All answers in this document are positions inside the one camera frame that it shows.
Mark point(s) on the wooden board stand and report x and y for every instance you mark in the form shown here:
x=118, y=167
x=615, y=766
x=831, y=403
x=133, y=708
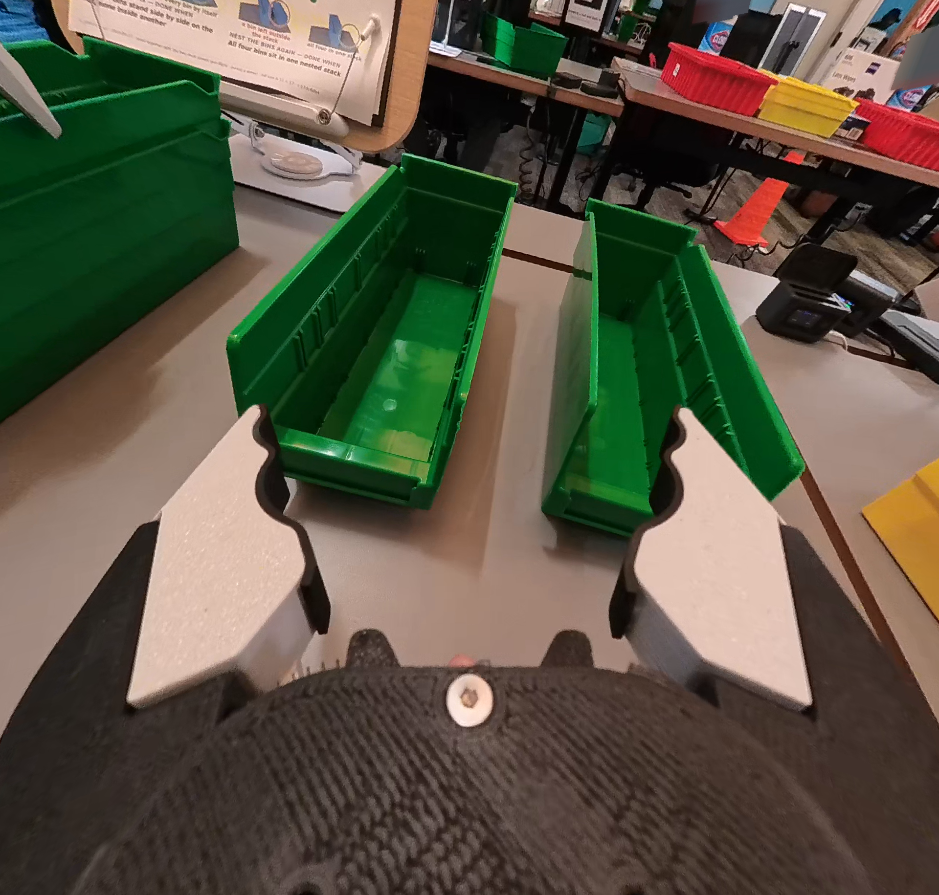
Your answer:
x=411, y=66

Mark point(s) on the white stand base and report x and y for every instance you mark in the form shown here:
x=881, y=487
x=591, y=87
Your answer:
x=352, y=184

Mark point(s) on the black device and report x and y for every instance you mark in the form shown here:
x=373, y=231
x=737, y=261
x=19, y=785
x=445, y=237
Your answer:
x=799, y=308

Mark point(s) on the wooden table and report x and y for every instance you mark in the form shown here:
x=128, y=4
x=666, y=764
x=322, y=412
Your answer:
x=469, y=66
x=697, y=121

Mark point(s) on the dark flat device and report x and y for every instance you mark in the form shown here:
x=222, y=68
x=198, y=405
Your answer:
x=913, y=341

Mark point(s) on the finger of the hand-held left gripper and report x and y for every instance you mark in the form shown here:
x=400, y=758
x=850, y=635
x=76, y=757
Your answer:
x=18, y=85

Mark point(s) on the printed instruction sheet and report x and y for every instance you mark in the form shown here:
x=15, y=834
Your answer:
x=220, y=15

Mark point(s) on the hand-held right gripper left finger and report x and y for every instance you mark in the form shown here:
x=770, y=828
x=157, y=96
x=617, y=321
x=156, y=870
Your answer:
x=213, y=580

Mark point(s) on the white framed monitor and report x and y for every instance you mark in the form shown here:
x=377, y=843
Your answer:
x=796, y=37

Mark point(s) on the red plastic bin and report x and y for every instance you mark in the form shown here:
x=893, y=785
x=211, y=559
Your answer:
x=719, y=81
x=902, y=136

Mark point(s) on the person's right hand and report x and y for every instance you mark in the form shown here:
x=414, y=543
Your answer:
x=463, y=660

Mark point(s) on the grey neighbour desk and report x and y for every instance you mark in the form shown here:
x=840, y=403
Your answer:
x=865, y=411

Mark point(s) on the yellow plastic bin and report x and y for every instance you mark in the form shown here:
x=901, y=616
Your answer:
x=909, y=536
x=807, y=110

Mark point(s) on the orange traffic cone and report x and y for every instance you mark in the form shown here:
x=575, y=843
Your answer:
x=755, y=213

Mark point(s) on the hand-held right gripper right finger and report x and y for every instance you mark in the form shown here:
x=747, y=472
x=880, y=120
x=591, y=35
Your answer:
x=726, y=580

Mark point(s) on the blue white canister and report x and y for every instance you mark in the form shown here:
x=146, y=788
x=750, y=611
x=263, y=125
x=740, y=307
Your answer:
x=717, y=37

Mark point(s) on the black desk gadget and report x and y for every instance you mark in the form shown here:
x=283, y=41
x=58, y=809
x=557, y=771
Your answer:
x=587, y=87

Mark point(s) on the white cardboard box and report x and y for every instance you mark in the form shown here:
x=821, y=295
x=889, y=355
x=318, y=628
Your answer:
x=865, y=74

